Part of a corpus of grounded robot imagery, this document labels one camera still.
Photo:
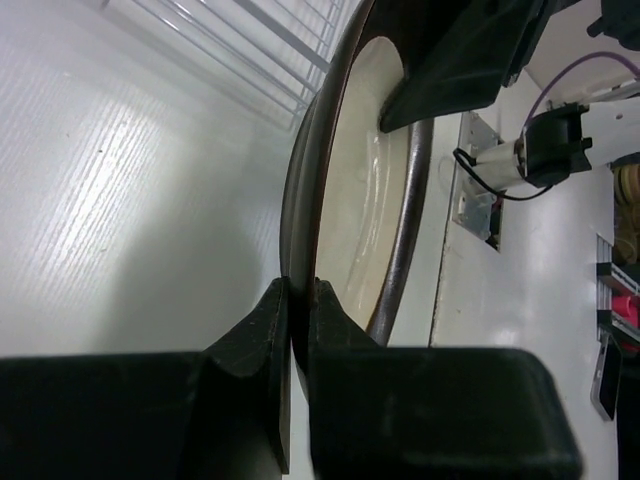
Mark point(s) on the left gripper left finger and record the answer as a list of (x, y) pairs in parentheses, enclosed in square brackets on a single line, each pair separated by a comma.
[(219, 413)]

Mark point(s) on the grey rim plate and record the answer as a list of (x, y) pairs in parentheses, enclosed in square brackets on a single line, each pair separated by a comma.
[(353, 196)]

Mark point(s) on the red object on shelf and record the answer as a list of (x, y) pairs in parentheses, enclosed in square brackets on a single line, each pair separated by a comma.
[(626, 308)]

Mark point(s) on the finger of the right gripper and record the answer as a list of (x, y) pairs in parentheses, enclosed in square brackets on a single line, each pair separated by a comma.
[(457, 54)]

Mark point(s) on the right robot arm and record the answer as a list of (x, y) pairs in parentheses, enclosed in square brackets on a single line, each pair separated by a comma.
[(551, 145)]

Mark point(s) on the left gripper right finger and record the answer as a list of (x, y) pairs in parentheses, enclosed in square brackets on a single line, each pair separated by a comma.
[(429, 412)]

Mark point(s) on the black phone on shelf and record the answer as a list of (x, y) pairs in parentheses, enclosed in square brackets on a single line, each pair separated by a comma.
[(606, 380)]

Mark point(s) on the white wire dish rack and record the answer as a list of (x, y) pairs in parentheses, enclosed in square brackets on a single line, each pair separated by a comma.
[(269, 56)]

